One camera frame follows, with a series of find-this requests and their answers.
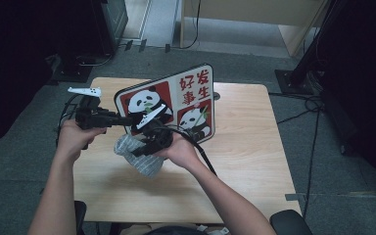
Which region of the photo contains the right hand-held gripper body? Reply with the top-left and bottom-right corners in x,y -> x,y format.
135,103 -> 174,155

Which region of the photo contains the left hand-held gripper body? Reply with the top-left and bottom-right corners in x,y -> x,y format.
67,86 -> 118,131

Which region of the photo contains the panda print board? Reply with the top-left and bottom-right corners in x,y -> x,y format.
113,63 -> 216,146

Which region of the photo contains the person's right hand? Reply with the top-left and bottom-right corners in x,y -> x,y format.
152,131 -> 201,169

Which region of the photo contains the person's left hand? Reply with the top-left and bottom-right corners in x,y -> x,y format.
56,118 -> 108,162

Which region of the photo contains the dark stand base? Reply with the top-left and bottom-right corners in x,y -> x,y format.
50,53 -> 94,83

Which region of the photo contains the black chair armrest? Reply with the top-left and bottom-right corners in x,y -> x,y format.
269,209 -> 313,235
73,200 -> 88,235

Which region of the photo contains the dark curtain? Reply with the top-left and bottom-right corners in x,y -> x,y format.
0,0 -> 94,152
319,0 -> 376,204

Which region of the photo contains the black metal stand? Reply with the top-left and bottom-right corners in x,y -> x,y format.
275,0 -> 344,97

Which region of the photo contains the grey tape piece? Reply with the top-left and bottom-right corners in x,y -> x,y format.
285,192 -> 307,202

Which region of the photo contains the light wooden cabinet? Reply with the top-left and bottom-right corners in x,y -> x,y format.
179,0 -> 328,59

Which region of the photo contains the right hand-held gripper cable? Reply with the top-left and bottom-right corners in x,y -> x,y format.
156,124 -> 219,177

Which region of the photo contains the coiled black cable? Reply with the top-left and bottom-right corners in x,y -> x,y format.
75,52 -> 115,69

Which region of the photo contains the hanging black cable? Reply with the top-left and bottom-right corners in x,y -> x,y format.
179,0 -> 203,50

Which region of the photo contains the tangled black floor cable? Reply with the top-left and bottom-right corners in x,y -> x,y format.
268,91 -> 324,125

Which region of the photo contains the long black floor cable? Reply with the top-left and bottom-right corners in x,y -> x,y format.
302,97 -> 323,221

